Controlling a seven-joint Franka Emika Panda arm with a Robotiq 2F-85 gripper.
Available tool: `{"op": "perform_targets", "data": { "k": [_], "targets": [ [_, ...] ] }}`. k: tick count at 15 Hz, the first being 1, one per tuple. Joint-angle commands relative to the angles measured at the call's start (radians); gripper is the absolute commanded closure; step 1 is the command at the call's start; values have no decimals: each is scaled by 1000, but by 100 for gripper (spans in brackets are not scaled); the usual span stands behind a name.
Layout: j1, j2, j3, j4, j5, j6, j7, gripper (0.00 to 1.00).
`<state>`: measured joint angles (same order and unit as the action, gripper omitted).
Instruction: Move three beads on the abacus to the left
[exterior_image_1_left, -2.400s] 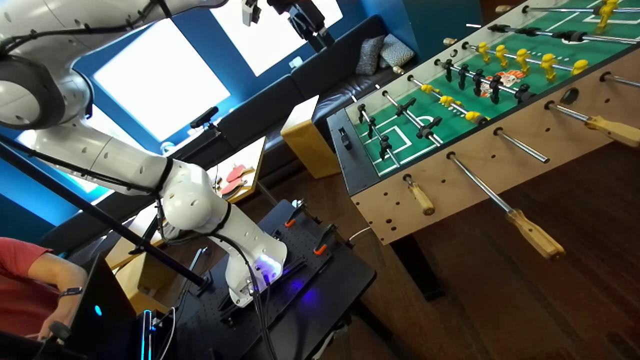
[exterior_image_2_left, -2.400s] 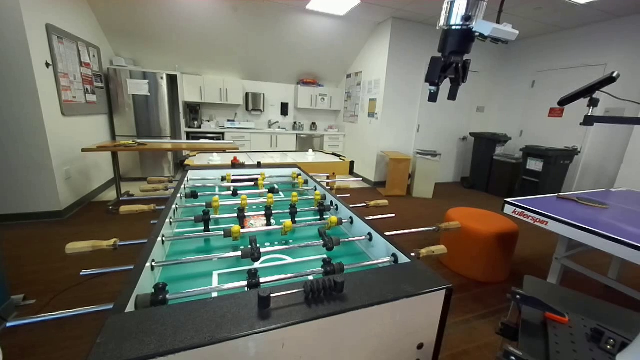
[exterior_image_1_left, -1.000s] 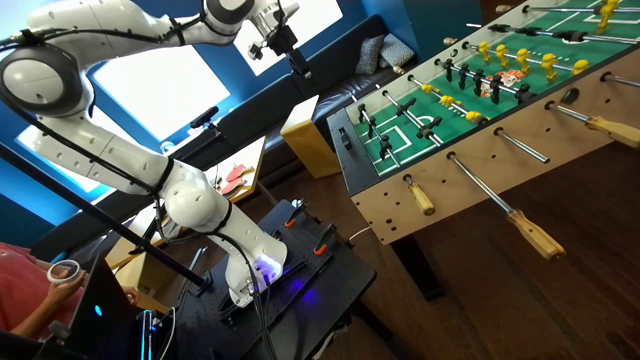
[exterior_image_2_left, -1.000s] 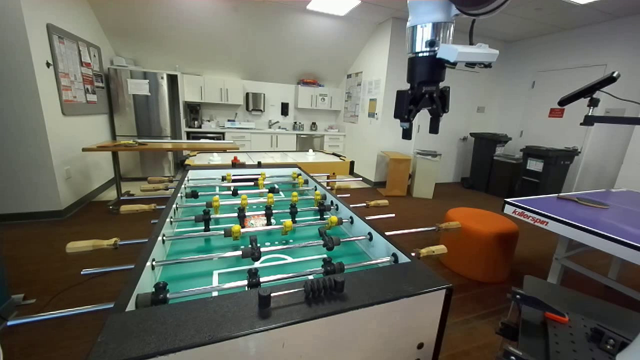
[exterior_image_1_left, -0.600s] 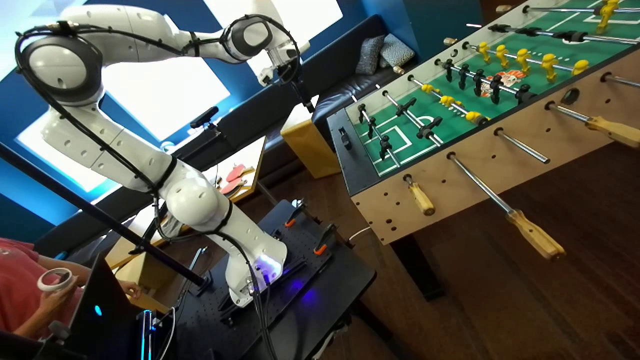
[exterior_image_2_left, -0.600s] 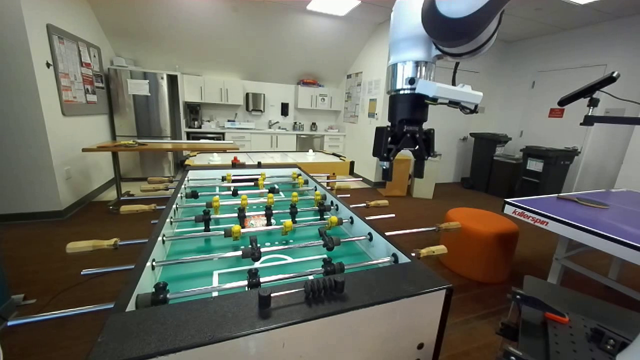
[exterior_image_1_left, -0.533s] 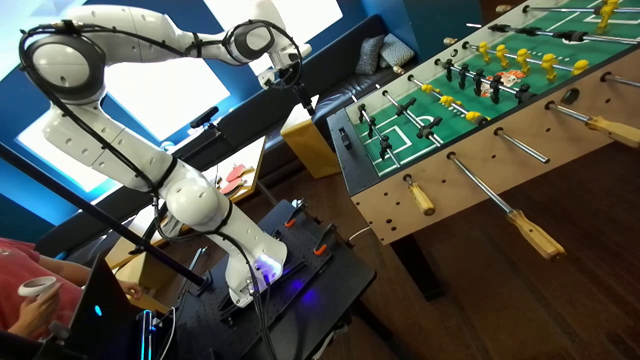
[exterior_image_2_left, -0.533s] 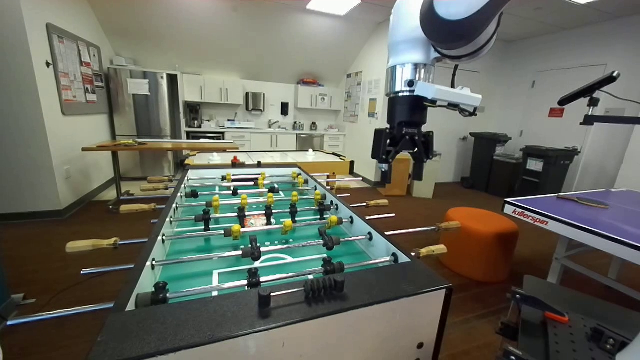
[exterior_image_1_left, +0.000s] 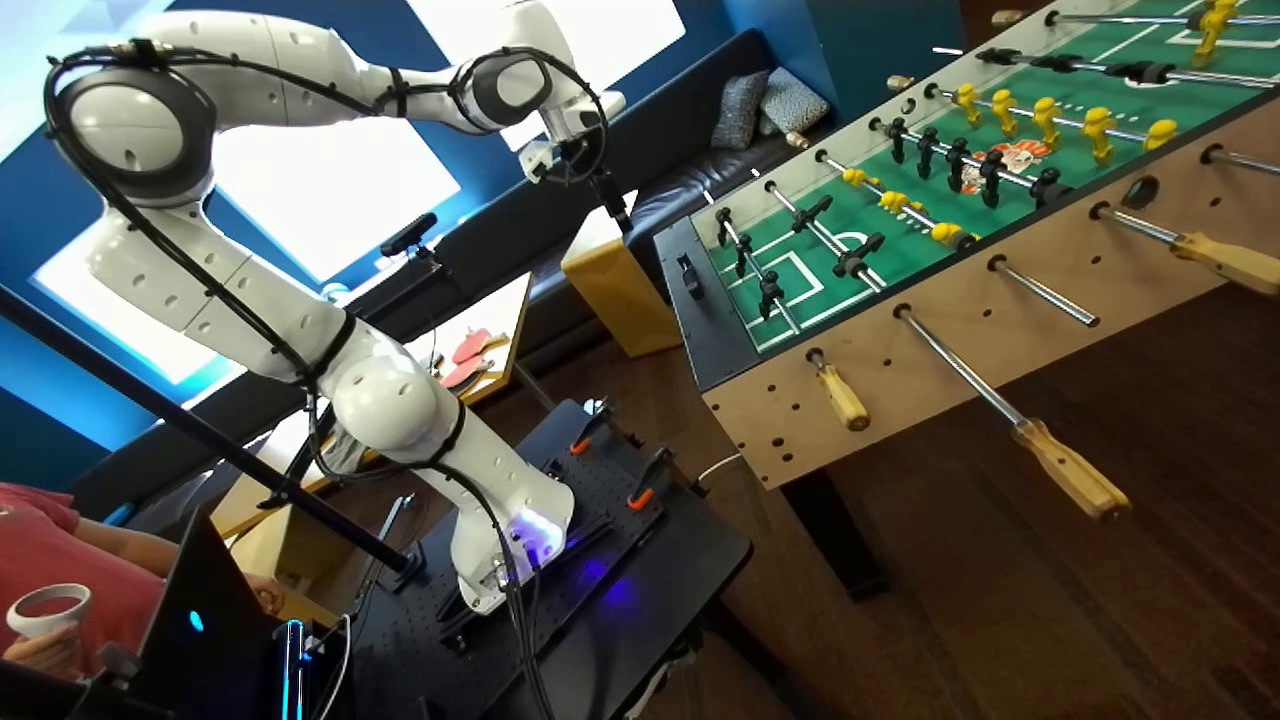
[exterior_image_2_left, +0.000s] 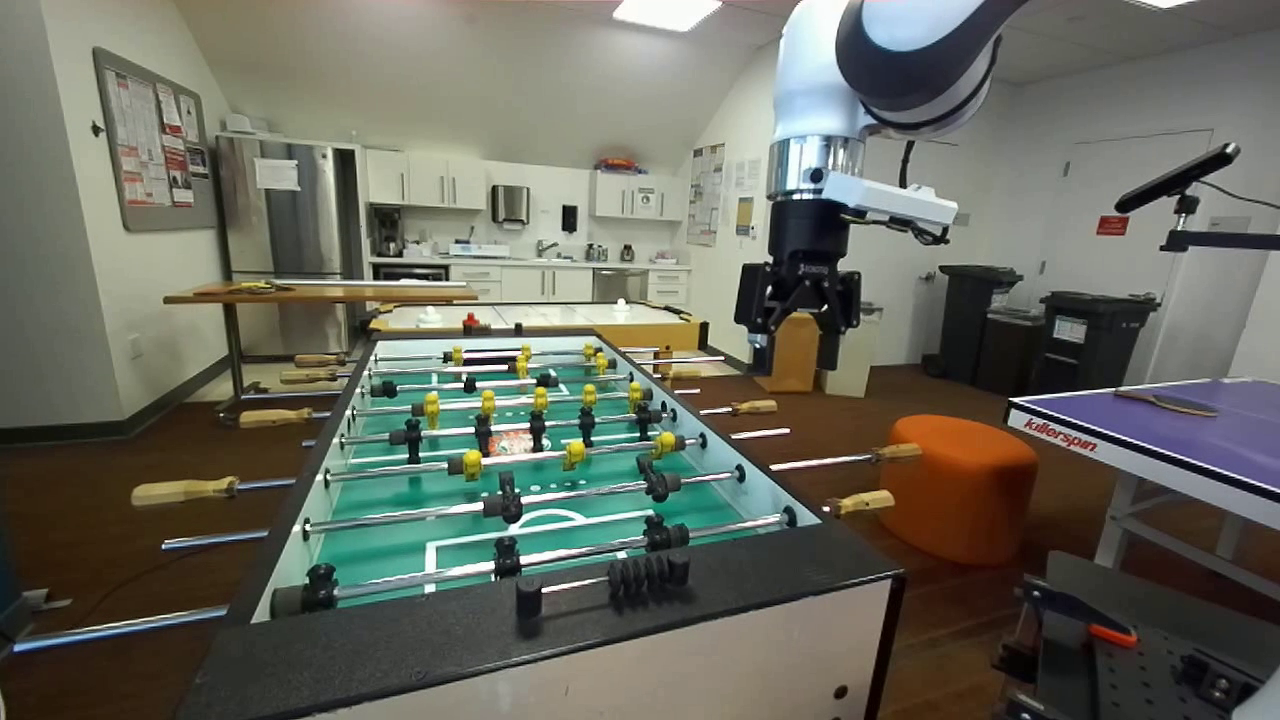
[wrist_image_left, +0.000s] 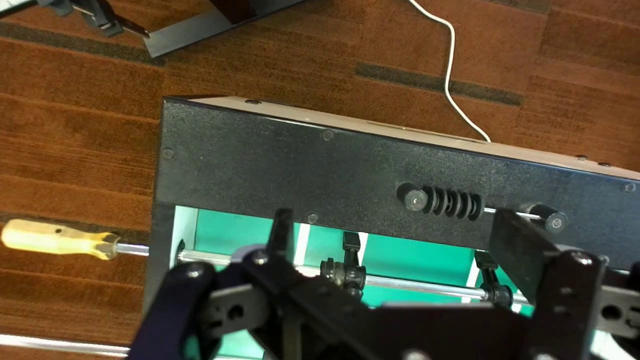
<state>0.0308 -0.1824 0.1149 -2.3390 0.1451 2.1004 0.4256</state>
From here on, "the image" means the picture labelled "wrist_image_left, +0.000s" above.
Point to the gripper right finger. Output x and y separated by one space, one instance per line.
570 300

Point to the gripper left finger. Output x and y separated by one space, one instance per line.
182 310

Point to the row of black beads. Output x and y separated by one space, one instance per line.
452 202

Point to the score abacus rod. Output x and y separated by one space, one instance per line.
414 199

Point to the silver foosball rod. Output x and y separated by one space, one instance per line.
60 344

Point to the black foosball table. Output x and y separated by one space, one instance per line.
280 165

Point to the grey metal plate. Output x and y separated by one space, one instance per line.
195 30

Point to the black clamp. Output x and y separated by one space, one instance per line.
102 17

